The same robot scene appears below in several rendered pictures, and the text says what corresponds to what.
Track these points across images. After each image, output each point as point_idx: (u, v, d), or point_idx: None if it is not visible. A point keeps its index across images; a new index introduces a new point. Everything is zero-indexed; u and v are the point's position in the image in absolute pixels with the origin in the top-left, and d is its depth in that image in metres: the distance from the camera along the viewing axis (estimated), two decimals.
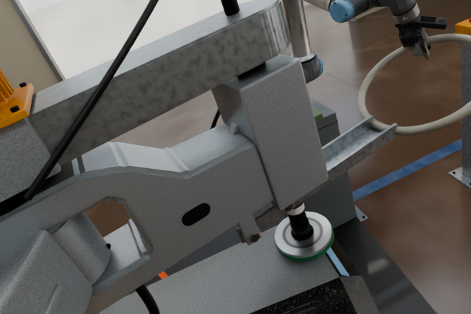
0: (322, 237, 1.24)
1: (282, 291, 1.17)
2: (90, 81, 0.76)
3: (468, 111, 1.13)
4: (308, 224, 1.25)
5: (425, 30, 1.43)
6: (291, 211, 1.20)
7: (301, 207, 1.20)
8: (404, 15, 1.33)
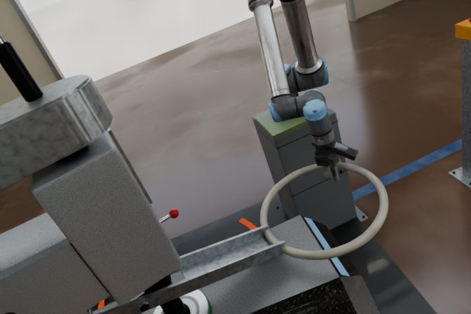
0: None
1: (282, 291, 1.17)
2: None
3: (347, 249, 1.14)
4: (179, 310, 1.15)
5: (338, 155, 1.49)
6: None
7: None
8: (319, 137, 1.39)
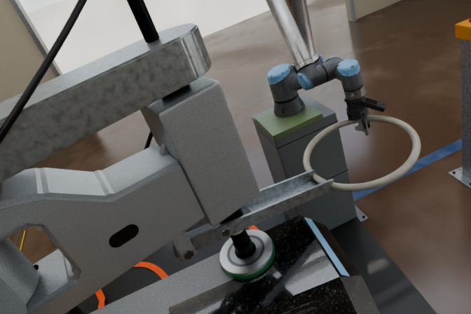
0: (265, 245, 1.33)
1: (282, 291, 1.17)
2: (3, 112, 0.78)
3: (392, 178, 1.32)
4: (249, 242, 1.30)
5: (367, 110, 1.68)
6: None
7: None
8: (353, 92, 1.58)
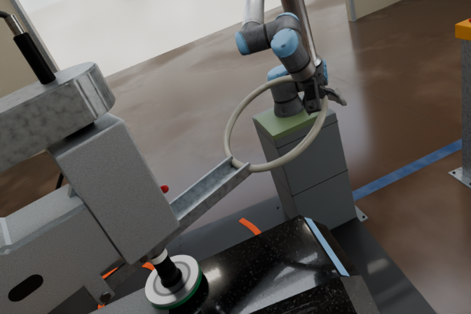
0: None
1: (282, 291, 1.17)
2: None
3: (302, 147, 1.25)
4: (173, 270, 1.27)
5: (322, 95, 1.27)
6: (153, 261, 1.21)
7: (162, 256, 1.22)
8: None
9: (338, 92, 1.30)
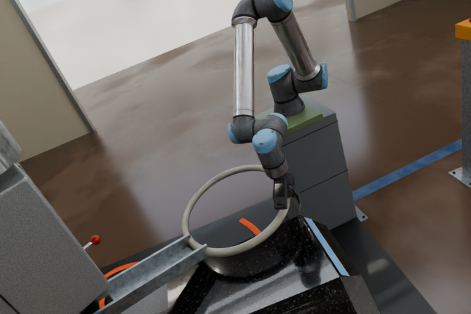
0: None
1: (282, 291, 1.17)
2: None
3: (262, 237, 1.27)
4: None
5: (289, 195, 1.35)
6: None
7: None
8: None
9: None
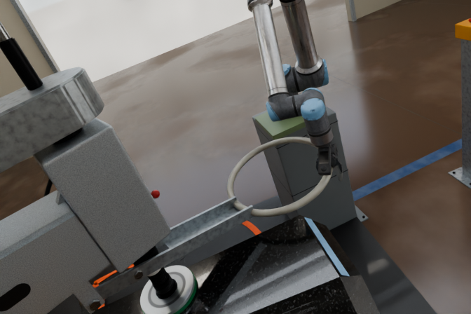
0: (186, 282, 1.31)
1: (282, 291, 1.17)
2: None
3: (305, 200, 1.35)
4: (168, 282, 1.27)
5: (332, 163, 1.42)
6: None
7: None
8: (308, 133, 1.40)
9: None
